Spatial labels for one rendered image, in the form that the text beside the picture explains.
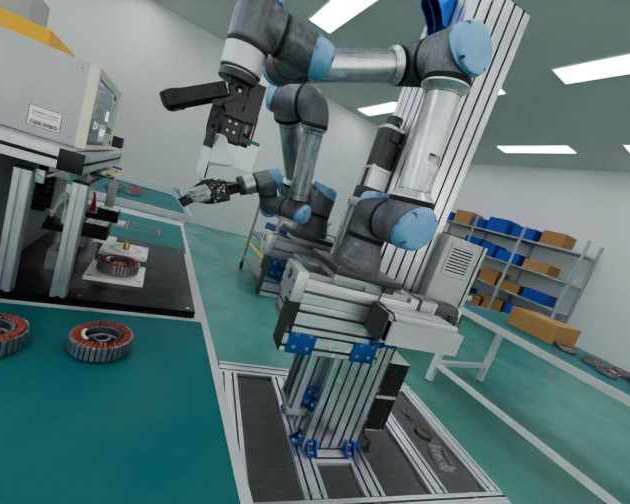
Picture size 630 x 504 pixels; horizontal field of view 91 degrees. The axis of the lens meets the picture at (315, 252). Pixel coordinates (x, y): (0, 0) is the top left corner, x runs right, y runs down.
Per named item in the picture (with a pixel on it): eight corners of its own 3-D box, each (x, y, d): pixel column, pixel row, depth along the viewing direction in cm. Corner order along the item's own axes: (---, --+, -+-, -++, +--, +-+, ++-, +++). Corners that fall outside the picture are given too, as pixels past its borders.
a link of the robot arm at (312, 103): (343, 93, 109) (311, 223, 126) (316, 87, 113) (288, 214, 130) (331, 85, 99) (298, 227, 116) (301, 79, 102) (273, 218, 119)
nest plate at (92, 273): (144, 270, 106) (145, 267, 106) (142, 287, 93) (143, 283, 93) (92, 262, 99) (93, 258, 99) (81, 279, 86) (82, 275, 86)
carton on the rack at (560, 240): (548, 247, 571) (554, 234, 567) (570, 253, 540) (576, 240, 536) (538, 242, 550) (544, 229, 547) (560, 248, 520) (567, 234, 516)
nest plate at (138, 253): (147, 250, 127) (148, 248, 127) (146, 262, 114) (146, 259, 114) (104, 242, 120) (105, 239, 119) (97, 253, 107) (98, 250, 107)
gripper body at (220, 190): (208, 183, 106) (242, 176, 110) (205, 180, 113) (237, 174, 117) (214, 204, 108) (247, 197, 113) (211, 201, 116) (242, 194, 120)
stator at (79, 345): (125, 333, 72) (129, 319, 72) (134, 361, 64) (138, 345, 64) (65, 335, 65) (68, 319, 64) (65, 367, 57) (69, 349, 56)
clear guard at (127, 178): (185, 206, 116) (189, 191, 115) (189, 219, 96) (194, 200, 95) (79, 178, 100) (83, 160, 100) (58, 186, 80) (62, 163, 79)
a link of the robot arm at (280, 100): (304, 213, 143) (295, 90, 102) (277, 203, 148) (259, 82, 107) (316, 198, 150) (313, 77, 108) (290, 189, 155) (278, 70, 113)
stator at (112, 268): (137, 267, 104) (140, 257, 103) (137, 280, 94) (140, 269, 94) (98, 261, 98) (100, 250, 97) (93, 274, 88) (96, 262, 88)
